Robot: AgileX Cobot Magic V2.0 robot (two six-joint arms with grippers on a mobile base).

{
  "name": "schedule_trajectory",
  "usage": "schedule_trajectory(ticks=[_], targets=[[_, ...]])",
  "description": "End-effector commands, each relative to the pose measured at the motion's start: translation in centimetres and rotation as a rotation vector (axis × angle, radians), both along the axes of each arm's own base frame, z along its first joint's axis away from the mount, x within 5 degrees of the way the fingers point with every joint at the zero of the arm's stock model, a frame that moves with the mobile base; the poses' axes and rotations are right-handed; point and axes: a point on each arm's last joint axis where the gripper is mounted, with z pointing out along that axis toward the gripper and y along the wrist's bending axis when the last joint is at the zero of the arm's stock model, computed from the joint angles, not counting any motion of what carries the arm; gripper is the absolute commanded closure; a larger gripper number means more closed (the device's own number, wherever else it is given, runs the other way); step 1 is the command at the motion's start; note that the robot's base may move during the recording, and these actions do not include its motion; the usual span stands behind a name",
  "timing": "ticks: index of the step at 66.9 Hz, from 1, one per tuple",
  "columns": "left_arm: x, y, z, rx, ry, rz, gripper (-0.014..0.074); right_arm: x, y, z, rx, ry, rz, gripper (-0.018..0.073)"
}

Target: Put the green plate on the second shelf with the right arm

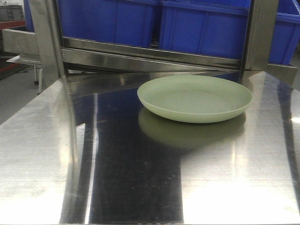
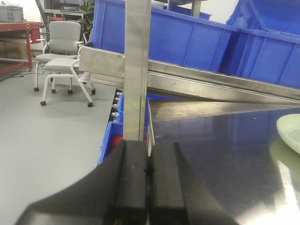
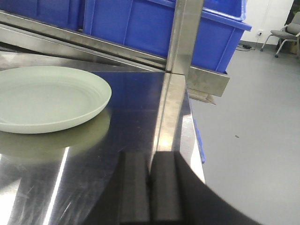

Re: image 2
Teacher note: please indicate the cardboard box under workbench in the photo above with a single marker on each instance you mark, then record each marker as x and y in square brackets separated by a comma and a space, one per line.
[13, 50]

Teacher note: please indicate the red metal workbench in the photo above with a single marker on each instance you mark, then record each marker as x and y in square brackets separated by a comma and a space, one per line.
[21, 32]

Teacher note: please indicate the light green plate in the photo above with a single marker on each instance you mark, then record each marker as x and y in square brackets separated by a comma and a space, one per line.
[288, 127]

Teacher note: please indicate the right blue plastic bin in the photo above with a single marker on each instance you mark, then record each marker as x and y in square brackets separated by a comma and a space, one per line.
[266, 46]

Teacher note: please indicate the stainless steel shelf rack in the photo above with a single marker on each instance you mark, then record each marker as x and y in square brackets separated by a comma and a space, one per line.
[137, 75]

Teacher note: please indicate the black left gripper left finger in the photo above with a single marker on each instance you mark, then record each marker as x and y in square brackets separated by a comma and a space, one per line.
[114, 193]

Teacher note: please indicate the grey office chair front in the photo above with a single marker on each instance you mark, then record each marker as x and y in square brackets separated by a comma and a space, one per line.
[65, 68]

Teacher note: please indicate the grey office chair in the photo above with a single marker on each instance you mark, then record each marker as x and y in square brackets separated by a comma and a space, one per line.
[63, 43]
[65, 68]

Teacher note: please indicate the grey plastic crate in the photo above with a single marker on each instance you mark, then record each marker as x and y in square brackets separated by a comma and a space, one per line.
[11, 14]

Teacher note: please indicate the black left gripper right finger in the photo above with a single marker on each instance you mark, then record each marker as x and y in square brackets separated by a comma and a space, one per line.
[178, 196]

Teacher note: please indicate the grey metal shelving unit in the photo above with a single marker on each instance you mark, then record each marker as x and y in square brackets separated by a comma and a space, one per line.
[61, 10]

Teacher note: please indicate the large blue plastic bin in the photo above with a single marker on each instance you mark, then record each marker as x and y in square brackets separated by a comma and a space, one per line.
[174, 38]

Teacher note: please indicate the grey office chair rear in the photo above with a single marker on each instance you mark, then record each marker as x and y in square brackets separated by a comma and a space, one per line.
[63, 43]

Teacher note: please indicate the lower blue plastic bin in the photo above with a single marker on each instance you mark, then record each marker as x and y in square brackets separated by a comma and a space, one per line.
[113, 134]

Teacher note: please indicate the green potted plant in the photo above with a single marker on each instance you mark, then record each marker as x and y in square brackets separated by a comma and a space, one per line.
[87, 7]

